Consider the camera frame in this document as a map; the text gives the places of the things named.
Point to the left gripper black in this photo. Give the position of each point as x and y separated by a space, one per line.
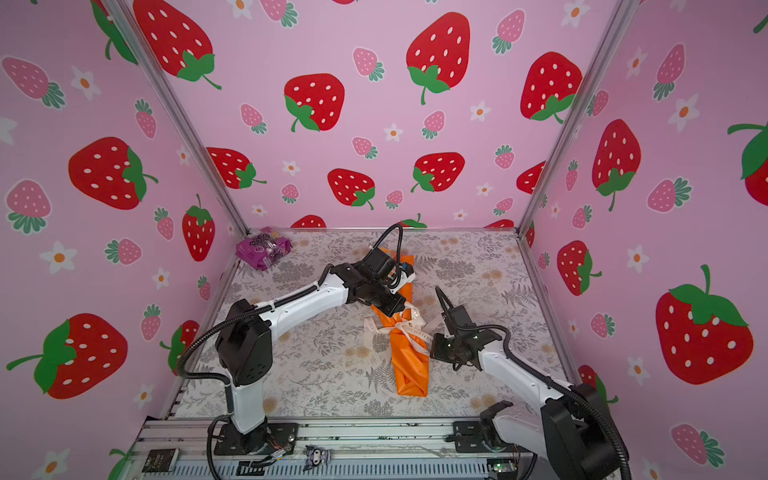
398 302

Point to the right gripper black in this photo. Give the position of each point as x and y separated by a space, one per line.
436 351

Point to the orange wrapping paper sheet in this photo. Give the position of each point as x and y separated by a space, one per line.
411 369

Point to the white ribbon strip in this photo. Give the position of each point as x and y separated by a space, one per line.
411 326

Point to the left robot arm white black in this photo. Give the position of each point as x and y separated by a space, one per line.
244 340

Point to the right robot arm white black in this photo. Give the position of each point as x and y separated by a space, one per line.
574 431

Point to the purple plastic snack bag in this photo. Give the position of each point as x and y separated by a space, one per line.
263 250

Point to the small purple figure charm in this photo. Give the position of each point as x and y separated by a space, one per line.
315 457

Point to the left black label plate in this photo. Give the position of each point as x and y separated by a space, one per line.
160 461

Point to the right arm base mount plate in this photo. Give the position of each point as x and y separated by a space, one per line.
473 436

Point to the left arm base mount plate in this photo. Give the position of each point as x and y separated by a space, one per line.
265 440

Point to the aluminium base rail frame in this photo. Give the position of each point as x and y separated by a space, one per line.
361 448

